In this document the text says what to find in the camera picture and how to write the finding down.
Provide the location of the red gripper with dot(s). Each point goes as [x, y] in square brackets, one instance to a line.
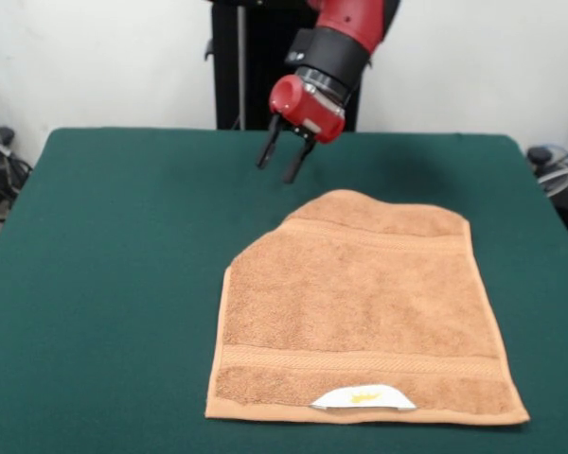
[307, 111]

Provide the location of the tan terry towel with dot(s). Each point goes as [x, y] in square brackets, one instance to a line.
[360, 307]

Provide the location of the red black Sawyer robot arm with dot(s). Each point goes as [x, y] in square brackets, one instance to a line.
[345, 28]

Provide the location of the dark green table cloth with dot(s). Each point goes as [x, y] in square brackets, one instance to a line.
[123, 284]

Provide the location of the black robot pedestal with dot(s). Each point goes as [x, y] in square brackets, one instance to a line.
[255, 71]

